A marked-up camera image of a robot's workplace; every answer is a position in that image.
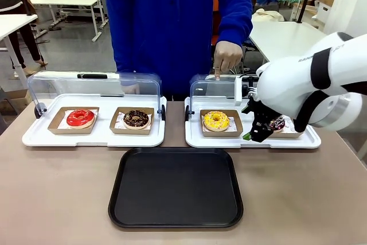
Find white display case base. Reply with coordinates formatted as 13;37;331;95
21;93;168;149
184;95;322;150

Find white storage box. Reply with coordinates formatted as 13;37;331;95
316;0;334;25

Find person's right hand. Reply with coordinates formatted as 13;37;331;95
123;82;142;95

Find person's left hand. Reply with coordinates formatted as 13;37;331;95
213;41;244;81

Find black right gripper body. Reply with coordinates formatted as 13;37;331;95
242;96;274;127

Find bystander in dark clothes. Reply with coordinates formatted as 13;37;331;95
0;0;49;76

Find person in blue jacket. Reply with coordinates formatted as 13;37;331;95
103;0;253;101

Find purple glazed sprinkled donut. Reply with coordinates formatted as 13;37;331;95
268;115;288;134

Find flat cardboard box on floor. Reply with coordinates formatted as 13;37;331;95
0;87;33;115

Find black strap on right arm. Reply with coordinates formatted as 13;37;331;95
310;48;334;90

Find chocolate sprinkled donut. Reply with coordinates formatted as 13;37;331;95
123;109;151;130

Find clear display case lid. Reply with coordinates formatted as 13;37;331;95
26;70;167;122
185;73;259;122

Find large white table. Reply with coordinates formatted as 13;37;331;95
248;20;329;69

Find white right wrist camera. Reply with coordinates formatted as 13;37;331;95
235;75;259;107

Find brown cardboard donut tray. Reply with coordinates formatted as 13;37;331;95
47;106;100;135
267;115;305;139
109;106;156;136
199;109;244;138

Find white desk with metal legs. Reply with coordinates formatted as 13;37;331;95
0;13;39;91
28;0;106;42

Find black plastic serving tray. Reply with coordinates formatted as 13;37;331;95
107;147;244;230

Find yellow glazed sprinkled donut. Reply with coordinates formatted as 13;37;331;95
202;110;231;132

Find red glazed donut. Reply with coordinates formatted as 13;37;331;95
66;108;96;130

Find cream cloth bag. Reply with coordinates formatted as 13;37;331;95
251;7;285;22

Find black sleeved right arm cable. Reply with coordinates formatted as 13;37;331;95
294;89;325;134

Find orange chair back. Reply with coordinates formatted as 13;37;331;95
211;0;220;46

